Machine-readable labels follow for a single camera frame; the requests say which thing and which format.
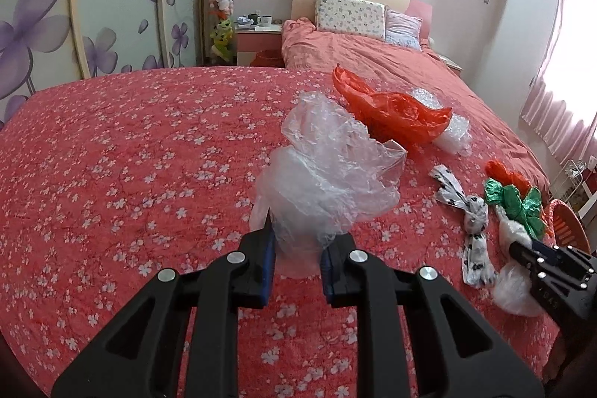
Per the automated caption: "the small clear plastic bag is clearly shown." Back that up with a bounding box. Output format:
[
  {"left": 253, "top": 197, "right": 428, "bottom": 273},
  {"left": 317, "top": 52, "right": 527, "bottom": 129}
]
[{"left": 492, "top": 205, "right": 543, "bottom": 317}]

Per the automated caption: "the dark green plastic bag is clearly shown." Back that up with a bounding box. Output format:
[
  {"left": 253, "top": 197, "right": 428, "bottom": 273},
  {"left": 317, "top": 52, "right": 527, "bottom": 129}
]
[{"left": 485, "top": 178, "right": 546, "bottom": 240}]

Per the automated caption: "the white paw print bag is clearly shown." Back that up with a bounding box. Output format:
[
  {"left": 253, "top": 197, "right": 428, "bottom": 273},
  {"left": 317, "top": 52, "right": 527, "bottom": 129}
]
[{"left": 429, "top": 164, "right": 497, "bottom": 288}]

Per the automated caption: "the small orange bag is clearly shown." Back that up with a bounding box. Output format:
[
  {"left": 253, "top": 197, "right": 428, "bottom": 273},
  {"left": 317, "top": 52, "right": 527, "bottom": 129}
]
[{"left": 485, "top": 160, "right": 531, "bottom": 197}]

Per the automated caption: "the bubble wrap sheet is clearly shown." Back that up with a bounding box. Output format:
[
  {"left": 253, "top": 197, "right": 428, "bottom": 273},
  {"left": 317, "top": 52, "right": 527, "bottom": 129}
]
[{"left": 410, "top": 87, "right": 474, "bottom": 158}]

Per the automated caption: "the orange plastic bag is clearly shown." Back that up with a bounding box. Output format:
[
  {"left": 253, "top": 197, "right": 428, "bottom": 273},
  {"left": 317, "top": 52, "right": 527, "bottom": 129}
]
[{"left": 332, "top": 66, "right": 452, "bottom": 148}]

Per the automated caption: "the orange plastic laundry basket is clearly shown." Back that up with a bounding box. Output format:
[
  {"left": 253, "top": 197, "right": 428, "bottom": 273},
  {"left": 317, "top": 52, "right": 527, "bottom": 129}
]
[{"left": 546, "top": 199, "right": 591, "bottom": 254}]

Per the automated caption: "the pink window curtain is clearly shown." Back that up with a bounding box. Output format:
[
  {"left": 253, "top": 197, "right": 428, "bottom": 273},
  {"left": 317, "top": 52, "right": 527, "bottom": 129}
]
[{"left": 520, "top": 0, "right": 596, "bottom": 163}]

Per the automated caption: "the red floral table cover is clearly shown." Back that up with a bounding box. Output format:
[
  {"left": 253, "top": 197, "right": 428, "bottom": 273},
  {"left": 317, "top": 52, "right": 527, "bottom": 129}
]
[{"left": 1, "top": 66, "right": 557, "bottom": 397}]

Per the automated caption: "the bedside table right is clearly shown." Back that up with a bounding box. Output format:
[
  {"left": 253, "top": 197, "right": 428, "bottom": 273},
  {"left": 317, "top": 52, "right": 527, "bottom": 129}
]
[{"left": 439, "top": 56, "right": 462, "bottom": 77}]

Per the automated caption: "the pink bed duvet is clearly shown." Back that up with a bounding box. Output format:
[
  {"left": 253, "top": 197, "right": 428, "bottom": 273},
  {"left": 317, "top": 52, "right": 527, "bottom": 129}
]
[{"left": 281, "top": 18, "right": 550, "bottom": 197}]

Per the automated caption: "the pink striped pillow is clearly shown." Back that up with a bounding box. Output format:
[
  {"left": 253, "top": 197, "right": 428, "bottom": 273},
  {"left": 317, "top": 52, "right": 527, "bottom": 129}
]
[{"left": 385, "top": 9, "right": 423, "bottom": 51}]

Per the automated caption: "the green plush toy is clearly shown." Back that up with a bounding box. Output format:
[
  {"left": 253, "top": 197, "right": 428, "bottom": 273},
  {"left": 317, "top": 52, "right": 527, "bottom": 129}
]
[{"left": 210, "top": 19, "right": 234, "bottom": 64}]

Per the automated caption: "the pink bedside table left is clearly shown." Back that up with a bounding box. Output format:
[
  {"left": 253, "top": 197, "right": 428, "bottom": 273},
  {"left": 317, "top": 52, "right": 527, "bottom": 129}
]
[{"left": 235, "top": 24, "right": 282, "bottom": 66}]

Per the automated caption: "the floral white pillow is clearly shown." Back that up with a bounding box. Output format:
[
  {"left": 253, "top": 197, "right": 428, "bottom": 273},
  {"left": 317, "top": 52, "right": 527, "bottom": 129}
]
[{"left": 315, "top": 0, "right": 385, "bottom": 40}]

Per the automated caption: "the white mug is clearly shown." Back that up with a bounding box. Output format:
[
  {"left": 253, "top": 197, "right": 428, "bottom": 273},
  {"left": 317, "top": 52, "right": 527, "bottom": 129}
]
[{"left": 259, "top": 15, "right": 272, "bottom": 27}]

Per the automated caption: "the wardrobe with purple flowers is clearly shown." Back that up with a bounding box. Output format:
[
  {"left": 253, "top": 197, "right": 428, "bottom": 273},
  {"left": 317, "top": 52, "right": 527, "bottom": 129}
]
[{"left": 0, "top": 0, "right": 209, "bottom": 131}]

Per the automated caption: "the plush toy display tube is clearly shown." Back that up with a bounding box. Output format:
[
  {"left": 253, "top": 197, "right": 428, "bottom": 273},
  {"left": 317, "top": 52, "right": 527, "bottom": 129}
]
[{"left": 206, "top": 0, "right": 238, "bottom": 66}]

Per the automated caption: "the white wire shelf rack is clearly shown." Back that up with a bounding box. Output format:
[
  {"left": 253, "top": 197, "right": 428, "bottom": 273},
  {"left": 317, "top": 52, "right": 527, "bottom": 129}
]
[{"left": 550, "top": 157, "right": 596, "bottom": 219}]

